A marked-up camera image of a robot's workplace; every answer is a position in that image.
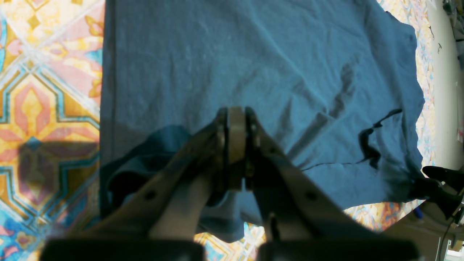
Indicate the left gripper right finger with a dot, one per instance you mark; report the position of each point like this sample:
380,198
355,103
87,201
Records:
291,206

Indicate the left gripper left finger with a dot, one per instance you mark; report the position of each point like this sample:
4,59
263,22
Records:
150,195

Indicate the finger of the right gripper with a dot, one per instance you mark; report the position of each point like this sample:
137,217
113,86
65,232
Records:
442,186

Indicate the patterned tablecloth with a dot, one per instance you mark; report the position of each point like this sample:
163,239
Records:
51,91

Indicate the dark blue t-shirt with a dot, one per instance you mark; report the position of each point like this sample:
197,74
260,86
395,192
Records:
332,82

